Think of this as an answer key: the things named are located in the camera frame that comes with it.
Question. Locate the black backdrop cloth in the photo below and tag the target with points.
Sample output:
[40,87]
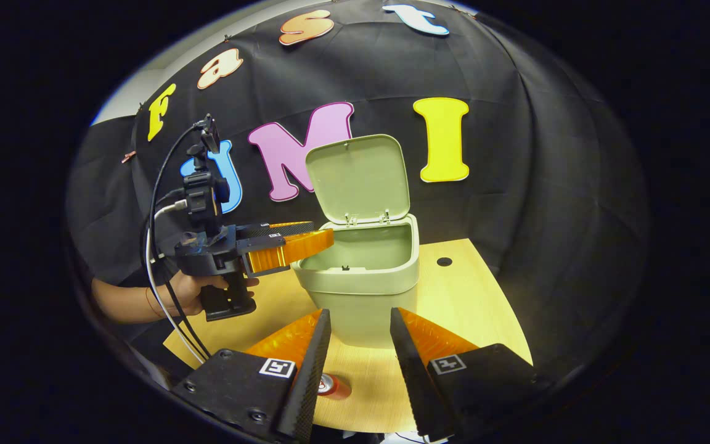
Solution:
[515,185]

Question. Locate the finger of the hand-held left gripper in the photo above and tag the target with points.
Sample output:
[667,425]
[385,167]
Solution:
[281,229]
[293,246]

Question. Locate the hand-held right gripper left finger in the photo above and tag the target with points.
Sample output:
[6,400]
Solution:
[312,382]

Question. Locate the pale green desktop garbage bin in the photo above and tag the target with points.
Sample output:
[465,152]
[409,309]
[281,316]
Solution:
[367,290]

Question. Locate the small copper clip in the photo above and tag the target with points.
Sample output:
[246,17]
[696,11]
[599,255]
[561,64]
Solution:
[129,156]

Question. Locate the wooden desktop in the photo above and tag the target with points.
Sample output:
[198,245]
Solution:
[472,308]

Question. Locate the red pop can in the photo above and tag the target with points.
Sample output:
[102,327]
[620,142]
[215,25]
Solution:
[335,388]

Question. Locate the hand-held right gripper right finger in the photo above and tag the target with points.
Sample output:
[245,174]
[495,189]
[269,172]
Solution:
[413,382]

